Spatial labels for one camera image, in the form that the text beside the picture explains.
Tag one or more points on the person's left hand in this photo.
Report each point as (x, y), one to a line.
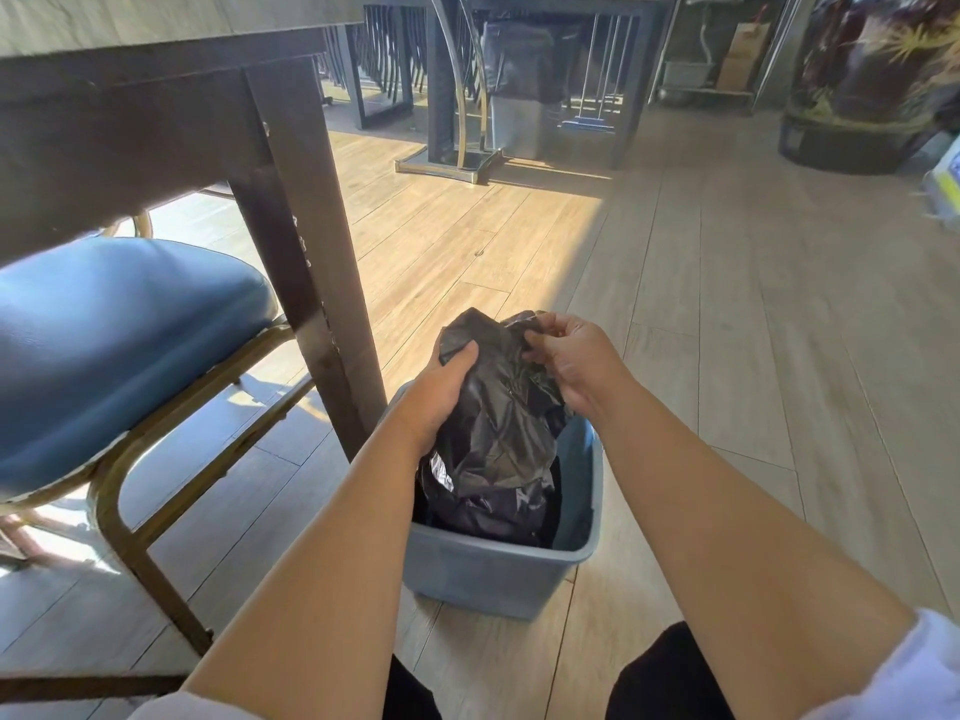
(429, 393)

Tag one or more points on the person's right hand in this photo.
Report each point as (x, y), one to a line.
(585, 363)

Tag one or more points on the person's right thumb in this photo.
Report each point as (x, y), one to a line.
(541, 347)

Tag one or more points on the person's left thumb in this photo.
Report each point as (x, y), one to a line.
(461, 356)

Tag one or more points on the black plastic garbage bag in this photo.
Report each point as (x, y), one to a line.
(499, 427)

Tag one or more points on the person's right forearm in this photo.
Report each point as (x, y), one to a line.
(735, 547)

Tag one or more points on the person's left forearm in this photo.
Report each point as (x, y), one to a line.
(330, 562)

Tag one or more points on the blue-grey plastic waste bin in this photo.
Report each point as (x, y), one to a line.
(495, 577)

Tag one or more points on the grey bin with black liner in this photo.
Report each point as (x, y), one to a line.
(525, 119)

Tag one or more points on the dark table with grey top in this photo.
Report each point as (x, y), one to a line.
(637, 82)

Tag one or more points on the black slatted chair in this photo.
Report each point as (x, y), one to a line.
(382, 67)

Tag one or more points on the brown cardboard box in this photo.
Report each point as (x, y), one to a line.
(742, 59)

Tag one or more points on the black trousers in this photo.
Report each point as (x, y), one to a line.
(664, 682)

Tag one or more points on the dark wooden table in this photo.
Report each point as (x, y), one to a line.
(150, 104)

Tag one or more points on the large dark painted vase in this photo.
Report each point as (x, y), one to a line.
(870, 74)

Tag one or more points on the white plastic container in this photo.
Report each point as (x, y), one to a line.
(946, 187)

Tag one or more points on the white shirt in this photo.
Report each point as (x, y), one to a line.
(900, 682)

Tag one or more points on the gold metal chair frame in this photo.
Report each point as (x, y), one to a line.
(457, 163)

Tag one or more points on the blue cushioned gold-frame chair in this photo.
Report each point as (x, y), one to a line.
(112, 344)

